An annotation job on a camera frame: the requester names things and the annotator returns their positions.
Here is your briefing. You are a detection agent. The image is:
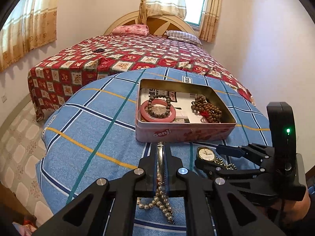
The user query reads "gold face wristwatch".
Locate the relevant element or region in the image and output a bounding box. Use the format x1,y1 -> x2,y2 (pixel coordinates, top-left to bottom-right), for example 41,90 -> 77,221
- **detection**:
197,147 -> 216,162

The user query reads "white pearl necklace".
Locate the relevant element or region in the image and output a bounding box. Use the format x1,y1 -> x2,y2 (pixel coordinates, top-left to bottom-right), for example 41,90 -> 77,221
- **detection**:
136,181 -> 176,224

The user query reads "small wooden bead mala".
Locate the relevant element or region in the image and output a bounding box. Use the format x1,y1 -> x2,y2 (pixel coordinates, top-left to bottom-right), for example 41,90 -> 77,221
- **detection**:
191,94 -> 222,123

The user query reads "red string coin charm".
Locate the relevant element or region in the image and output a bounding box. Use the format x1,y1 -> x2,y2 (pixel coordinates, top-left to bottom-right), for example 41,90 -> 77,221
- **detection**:
199,111 -> 209,123

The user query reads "pink jade bangle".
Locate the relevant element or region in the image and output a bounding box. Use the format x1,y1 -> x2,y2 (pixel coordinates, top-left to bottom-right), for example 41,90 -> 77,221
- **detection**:
139,98 -> 176,123

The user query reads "dark large bead bracelet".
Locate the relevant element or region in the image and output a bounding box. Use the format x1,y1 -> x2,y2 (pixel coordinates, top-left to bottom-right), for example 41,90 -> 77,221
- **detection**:
146,94 -> 172,119

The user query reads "person's right hand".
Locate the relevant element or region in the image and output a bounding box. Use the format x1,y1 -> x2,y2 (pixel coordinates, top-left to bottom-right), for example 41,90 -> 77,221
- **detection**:
256,190 -> 311,224

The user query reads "pink metal tin box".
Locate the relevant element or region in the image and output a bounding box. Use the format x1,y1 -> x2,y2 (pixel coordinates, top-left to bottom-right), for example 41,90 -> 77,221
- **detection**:
136,79 -> 236,142

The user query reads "blue plaid tablecloth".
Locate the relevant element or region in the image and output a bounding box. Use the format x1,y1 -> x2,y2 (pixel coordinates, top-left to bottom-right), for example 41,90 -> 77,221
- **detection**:
36,67 -> 272,213

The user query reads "striped plaid pillow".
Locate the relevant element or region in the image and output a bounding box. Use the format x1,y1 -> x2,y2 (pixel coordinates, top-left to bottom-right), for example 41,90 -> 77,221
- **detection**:
164,30 -> 202,46

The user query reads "red patterned bedspread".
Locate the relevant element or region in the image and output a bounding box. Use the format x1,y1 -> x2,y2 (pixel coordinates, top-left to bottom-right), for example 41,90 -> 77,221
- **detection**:
28,35 -> 254,121

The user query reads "brown wooden furniture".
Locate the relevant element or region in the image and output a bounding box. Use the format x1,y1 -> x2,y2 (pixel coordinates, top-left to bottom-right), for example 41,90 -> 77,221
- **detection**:
1,184 -> 37,235

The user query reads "back window right curtain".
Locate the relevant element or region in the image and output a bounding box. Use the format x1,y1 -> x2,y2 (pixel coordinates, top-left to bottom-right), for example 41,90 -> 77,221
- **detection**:
199,0 -> 222,43

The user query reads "pink floral pillow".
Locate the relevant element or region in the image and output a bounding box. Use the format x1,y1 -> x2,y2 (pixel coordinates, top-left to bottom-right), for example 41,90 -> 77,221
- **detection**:
111,24 -> 149,36

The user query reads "cream wooden headboard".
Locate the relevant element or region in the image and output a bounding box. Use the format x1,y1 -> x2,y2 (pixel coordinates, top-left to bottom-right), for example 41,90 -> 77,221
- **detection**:
104,11 -> 196,36

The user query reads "back window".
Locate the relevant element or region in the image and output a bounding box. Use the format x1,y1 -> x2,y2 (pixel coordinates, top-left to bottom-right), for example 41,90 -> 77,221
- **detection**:
185,0 -> 206,29

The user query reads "white wall socket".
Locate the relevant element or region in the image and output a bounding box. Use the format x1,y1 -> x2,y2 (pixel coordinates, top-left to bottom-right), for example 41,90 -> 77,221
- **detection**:
1,94 -> 7,103

